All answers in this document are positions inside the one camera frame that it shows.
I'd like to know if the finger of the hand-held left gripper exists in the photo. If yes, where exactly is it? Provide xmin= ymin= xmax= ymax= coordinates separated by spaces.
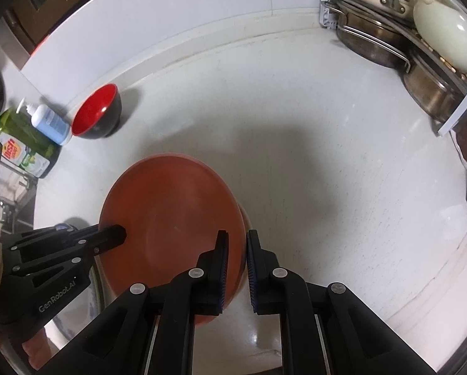
xmin=0 ymin=227 xmax=101 ymax=248
xmin=71 ymin=224 xmax=128 ymax=259

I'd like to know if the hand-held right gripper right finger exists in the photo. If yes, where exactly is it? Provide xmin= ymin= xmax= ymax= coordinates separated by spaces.
xmin=246 ymin=230 xmax=418 ymax=375

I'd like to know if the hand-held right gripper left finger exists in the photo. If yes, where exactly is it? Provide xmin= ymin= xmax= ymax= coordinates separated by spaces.
xmin=67 ymin=230 xmax=231 ymax=375

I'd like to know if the blue floral white plate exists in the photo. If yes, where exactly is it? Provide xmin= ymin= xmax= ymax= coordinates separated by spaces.
xmin=46 ymin=203 xmax=285 ymax=375

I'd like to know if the orange plate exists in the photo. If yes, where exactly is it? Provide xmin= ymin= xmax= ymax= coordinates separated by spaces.
xmin=98 ymin=155 xmax=246 ymax=327

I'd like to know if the person's left hand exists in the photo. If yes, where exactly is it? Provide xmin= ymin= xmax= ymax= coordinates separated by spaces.
xmin=0 ymin=242 xmax=52 ymax=372

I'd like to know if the steel sink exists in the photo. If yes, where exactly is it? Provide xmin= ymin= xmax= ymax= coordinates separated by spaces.
xmin=0 ymin=160 xmax=38 ymax=239

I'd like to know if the green dish soap bottle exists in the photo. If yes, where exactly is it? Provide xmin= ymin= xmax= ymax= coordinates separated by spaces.
xmin=0 ymin=107 xmax=62 ymax=180

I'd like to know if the blue and white pump bottle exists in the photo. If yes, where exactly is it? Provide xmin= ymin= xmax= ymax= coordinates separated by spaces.
xmin=16 ymin=97 xmax=73 ymax=146

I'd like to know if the red and black bowl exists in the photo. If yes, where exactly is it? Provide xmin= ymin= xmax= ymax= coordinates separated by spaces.
xmin=71 ymin=83 xmax=123 ymax=140

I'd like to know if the steel pot with lid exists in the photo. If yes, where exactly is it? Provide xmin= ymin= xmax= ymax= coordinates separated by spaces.
xmin=403 ymin=52 xmax=467 ymax=123

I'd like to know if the grey corner shelf rack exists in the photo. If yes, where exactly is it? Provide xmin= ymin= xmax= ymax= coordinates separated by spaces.
xmin=327 ymin=0 xmax=467 ymax=137

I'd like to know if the steel pot with long handle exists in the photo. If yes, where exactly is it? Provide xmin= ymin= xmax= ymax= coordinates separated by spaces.
xmin=337 ymin=2 xmax=412 ymax=72

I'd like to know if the white plastic lattice bracket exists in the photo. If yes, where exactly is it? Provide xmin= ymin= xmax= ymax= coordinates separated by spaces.
xmin=320 ymin=0 xmax=349 ymax=30

